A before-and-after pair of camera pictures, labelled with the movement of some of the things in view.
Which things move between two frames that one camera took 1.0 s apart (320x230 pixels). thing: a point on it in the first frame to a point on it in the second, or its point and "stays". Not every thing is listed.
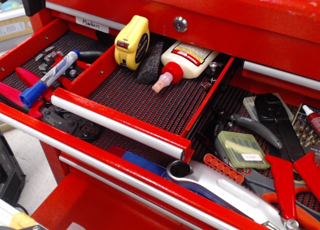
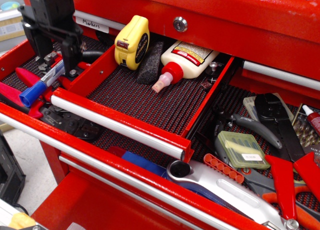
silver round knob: (213, 65) stays
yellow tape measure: (132, 42) stays
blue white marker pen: (29, 95) stays
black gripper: (34, 0) to (51, 14)
